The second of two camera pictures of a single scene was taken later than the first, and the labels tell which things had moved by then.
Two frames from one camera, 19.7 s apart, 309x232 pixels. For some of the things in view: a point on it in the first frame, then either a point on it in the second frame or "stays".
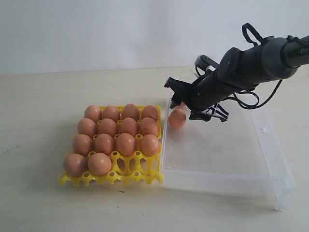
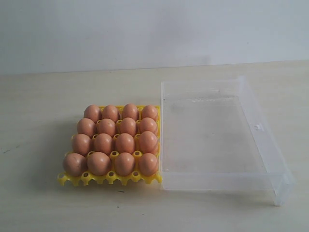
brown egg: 87,126 stays
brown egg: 177,118 -> 148,164
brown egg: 126,144 stays
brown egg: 182,104 -> 124,164
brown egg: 107,126 stays
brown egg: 92,111 stays
